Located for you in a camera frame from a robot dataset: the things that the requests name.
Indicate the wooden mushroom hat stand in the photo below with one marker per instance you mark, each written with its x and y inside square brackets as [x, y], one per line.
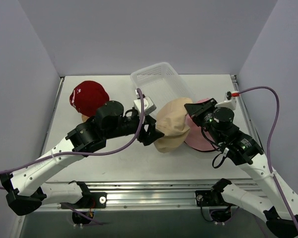
[84, 118]

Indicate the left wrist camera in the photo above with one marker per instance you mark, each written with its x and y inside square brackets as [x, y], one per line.
[148, 108]

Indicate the white plastic basket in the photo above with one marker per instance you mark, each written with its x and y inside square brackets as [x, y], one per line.
[161, 83]

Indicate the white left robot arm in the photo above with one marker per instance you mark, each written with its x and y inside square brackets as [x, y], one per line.
[27, 188]

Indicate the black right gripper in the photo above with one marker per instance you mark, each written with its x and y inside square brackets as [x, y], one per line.
[199, 113]

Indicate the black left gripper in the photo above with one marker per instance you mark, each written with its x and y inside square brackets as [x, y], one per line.
[144, 128]

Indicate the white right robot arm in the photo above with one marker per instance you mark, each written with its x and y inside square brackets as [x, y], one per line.
[279, 207]

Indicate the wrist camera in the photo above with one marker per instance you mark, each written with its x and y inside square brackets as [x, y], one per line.
[229, 101]
[148, 108]

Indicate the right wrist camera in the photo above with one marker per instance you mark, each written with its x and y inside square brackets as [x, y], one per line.
[229, 101]

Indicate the beige hat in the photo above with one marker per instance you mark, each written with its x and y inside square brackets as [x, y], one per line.
[171, 121]

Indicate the pink hat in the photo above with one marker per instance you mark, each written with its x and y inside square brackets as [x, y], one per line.
[195, 139]

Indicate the aluminium mounting rail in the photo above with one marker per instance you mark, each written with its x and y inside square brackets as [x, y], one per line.
[150, 195]

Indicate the red baseball cap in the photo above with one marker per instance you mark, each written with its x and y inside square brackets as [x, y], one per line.
[87, 97]

